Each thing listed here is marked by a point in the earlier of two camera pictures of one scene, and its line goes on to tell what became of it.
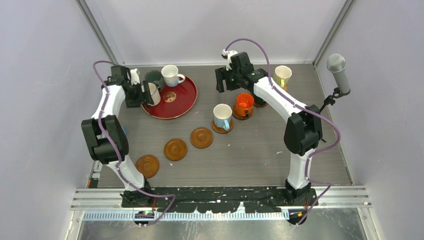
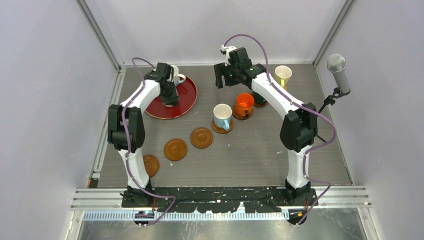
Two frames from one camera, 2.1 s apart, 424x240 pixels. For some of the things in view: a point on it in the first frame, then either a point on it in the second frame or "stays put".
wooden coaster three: (201, 137) stays put
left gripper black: (136, 103) to (173, 100)
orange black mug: (244, 104) stays put
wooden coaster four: (175, 149) stays put
